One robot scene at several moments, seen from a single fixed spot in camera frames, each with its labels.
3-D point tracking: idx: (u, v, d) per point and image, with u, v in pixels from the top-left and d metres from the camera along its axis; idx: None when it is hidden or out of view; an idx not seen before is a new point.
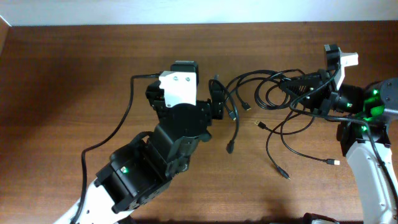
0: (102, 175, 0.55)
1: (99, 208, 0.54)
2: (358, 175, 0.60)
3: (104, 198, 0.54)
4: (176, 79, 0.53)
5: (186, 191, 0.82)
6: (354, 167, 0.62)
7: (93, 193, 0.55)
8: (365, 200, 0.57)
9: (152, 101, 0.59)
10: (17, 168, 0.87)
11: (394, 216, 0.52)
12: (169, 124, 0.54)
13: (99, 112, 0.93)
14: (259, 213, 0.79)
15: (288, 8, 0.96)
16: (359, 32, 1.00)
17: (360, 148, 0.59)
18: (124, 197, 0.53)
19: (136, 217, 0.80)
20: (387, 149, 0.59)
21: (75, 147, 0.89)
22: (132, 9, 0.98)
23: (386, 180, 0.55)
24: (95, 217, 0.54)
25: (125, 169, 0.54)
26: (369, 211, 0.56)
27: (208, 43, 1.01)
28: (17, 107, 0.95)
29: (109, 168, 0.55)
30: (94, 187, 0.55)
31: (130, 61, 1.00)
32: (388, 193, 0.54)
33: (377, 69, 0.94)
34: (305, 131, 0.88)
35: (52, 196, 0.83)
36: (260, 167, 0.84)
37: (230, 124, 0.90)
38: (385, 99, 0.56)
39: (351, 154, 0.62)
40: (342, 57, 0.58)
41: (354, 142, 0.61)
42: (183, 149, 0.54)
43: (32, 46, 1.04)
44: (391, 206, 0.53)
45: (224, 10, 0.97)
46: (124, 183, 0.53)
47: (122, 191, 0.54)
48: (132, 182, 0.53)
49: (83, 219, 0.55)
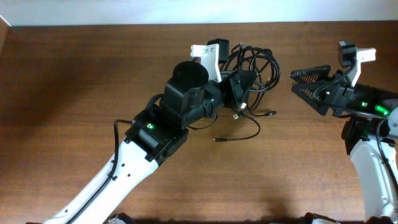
0: (131, 132, 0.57)
1: (135, 159, 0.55)
2: (362, 173, 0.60)
3: (137, 153, 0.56)
4: (204, 50, 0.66)
5: (186, 192, 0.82)
6: (357, 165, 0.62)
7: (127, 150, 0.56)
8: (369, 195, 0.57)
9: (175, 72, 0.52)
10: (16, 167, 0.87)
11: (395, 210, 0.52)
12: (177, 81, 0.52)
13: (97, 112, 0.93)
14: (259, 213, 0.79)
15: (288, 9, 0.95)
16: (359, 33, 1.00)
17: (365, 145, 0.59)
18: (152, 149, 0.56)
19: (136, 217, 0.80)
20: (392, 147, 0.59)
21: (74, 148, 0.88)
22: (132, 9, 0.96)
23: (390, 177, 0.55)
24: (134, 166, 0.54)
25: (151, 125, 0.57)
26: (371, 206, 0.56)
27: (208, 43, 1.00)
28: (16, 109, 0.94)
29: (136, 126, 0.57)
30: (125, 145, 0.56)
31: (130, 61, 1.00)
32: (391, 188, 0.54)
33: (377, 69, 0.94)
34: (305, 131, 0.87)
35: (52, 197, 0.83)
36: (261, 167, 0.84)
37: (241, 125, 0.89)
38: (393, 124, 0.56)
39: (356, 152, 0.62)
40: (359, 52, 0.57)
41: (359, 140, 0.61)
42: (193, 101, 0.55)
43: (32, 46, 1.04)
44: (392, 201, 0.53)
45: (224, 10, 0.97)
46: (150, 136, 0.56)
47: (150, 144, 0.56)
48: (159, 135, 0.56)
49: (122, 171, 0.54)
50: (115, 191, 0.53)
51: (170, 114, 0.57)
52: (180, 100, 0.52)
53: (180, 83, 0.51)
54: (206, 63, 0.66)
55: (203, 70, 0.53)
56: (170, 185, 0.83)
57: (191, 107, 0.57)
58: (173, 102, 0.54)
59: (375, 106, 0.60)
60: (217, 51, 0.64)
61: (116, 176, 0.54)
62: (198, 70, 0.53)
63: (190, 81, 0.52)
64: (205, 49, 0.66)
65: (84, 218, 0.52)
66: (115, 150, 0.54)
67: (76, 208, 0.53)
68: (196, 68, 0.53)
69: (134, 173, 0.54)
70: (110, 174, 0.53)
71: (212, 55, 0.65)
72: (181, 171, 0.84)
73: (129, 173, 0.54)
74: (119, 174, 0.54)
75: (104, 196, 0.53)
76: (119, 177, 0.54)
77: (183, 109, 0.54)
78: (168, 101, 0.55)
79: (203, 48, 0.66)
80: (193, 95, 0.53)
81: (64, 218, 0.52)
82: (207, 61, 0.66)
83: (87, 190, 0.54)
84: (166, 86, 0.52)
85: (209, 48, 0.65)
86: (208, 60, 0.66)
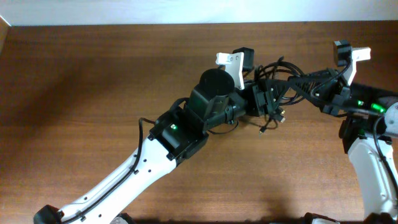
0: (155, 130, 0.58)
1: (158, 155, 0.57)
2: (359, 170, 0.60)
3: (158, 150, 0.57)
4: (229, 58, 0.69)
5: (186, 191, 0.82)
6: (354, 162, 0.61)
7: (150, 147, 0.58)
8: (367, 193, 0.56)
9: (203, 79, 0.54)
10: (16, 167, 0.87)
11: (395, 206, 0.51)
12: (204, 87, 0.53)
13: (97, 112, 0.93)
14: (259, 213, 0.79)
15: (288, 9, 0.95)
16: (359, 32, 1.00)
17: (362, 144, 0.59)
18: (173, 149, 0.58)
19: (136, 217, 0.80)
20: (389, 145, 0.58)
21: (74, 148, 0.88)
22: (132, 9, 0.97)
23: (387, 174, 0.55)
24: (155, 162, 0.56)
25: (175, 126, 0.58)
26: (369, 203, 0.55)
27: (208, 43, 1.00)
28: (17, 109, 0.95)
29: (160, 126, 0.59)
30: (148, 142, 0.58)
31: (130, 61, 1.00)
32: (389, 185, 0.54)
33: (376, 69, 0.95)
34: (305, 131, 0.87)
35: (52, 197, 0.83)
36: (261, 167, 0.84)
37: (243, 124, 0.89)
38: (388, 121, 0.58)
39: (352, 150, 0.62)
40: (354, 52, 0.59)
41: (356, 138, 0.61)
42: (216, 108, 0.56)
43: (32, 45, 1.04)
44: (391, 196, 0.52)
45: (224, 10, 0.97)
46: (172, 137, 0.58)
47: (170, 145, 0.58)
48: (181, 137, 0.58)
49: (143, 166, 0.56)
50: (134, 185, 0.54)
51: (193, 118, 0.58)
52: (205, 106, 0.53)
53: (206, 89, 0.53)
54: (229, 70, 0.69)
55: (229, 79, 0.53)
56: (170, 185, 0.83)
57: (214, 113, 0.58)
58: (198, 107, 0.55)
59: (370, 104, 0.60)
60: (241, 60, 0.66)
61: (137, 170, 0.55)
62: (225, 78, 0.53)
63: (217, 89, 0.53)
64: (229, 57, 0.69)
65: (102, 207, 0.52)
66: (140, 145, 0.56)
67: (95, 196, 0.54)
68: (223, 76, 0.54)
69: (155, 170, 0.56)
70: (132, 167, 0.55)
71: (237, 62, 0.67)
72: (181, 171, 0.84)
73: (150, 169, 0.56)
74: (140, 168, 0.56)
75: (124, 188, 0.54)
76: (140, 172, 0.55)
77: (206, 115, 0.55)
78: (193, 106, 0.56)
79: (228, 56, 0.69)
80: (217, 102, 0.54)
81: (83, 205, 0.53)
82: (231, 68, 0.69)
83: (107, 181, 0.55)
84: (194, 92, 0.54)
85: (234, 56, 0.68)
86: (232, 66, 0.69)
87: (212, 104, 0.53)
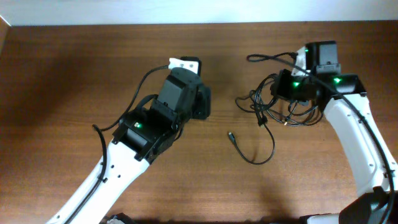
0: (119, 132, 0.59)
1: (125, 160, 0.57)
2: (341, 133, 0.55)
3: (127, 152, 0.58)
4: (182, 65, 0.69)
5: (186, 192, 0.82)
6: (334, 125, 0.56)
7: (115, 151, 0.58)
8: (354, 162, 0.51)
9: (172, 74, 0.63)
10: (16, 167, 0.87)
11: (385, 175, 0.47)
12: (176, 79, 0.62)
13: (97, 112, 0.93)
14: (259, 213, 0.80)
15: (289, 9, 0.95)
16: (359, 32, 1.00)
17: (338, 106, 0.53)
18: (142, 147, 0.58)
19: (137, 217, 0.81)
20: (364, 98, 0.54)
21: (74, 148, 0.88)
22: (132, 9, 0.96)
23: (370, 138, 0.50)
24: (124, 167, 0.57)
25: (139, 124, 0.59)
26: (359, 177, 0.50)
27: (208, 43, 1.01)
28: (15, 110, 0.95)
29: (124, 126, 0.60)
30: (112, 146, 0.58)
31: (129, 61, 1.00)
32: (374, 152, 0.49)
33: (375, 70, 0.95)
34: (305, 131, 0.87)
35: (52, 197, 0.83)
36: (261, 167, 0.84)
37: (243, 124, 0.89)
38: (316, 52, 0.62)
39: (330, 111, 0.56)
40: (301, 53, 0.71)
41: (330, 99, 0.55)
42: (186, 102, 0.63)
43: (32, 45, 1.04)
44: (379, 165, 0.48)
45: (224, 10, 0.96)
46: (140, 133, 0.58)
47: (139, 143, 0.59)
48: (148, 134, 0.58)
49: (111, 173, 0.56)
50: (106, 193, 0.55)
51: (162, 114, 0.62)
52: (179, 93, 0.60)
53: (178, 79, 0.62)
54: None
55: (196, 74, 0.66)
56: (170, 185, 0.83)
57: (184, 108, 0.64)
58: (169, 97, 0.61)
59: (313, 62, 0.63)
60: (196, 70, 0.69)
61: (106, 178, 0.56)
62: (192, 74, 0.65)
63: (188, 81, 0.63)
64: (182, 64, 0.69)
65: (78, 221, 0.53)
66: (104, 154, 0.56)
67: (68, 213, 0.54)
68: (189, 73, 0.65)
69: (124, 173, 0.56)
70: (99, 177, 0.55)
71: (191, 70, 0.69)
72: (180, 172, 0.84)
73: (119, 174, 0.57)
74: (109, 176, 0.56)
75: (96, 199, 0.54)
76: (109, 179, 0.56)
77: (176, 105, 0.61)
78: (163, 99, 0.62)
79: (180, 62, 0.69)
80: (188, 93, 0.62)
81: None
82: None
83: (78, 196, 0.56)
84: (166, 83, 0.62)
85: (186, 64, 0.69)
86: None
87: (185, 92, 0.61)
